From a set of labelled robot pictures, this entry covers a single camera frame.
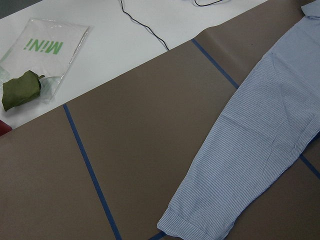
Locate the red bottle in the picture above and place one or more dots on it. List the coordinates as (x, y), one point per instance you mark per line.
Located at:
(4, 128)

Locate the light blue striped shirt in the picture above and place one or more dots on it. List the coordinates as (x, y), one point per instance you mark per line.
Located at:
(260, 133)

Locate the brown paper table cover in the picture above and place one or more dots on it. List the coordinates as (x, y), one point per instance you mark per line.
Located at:
(139, 132)

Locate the clear plastic bag MiNi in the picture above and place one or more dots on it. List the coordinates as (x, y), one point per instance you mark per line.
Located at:
(47, 48)

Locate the green folded cloth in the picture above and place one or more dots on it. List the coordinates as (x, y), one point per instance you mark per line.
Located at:
(21, 90)

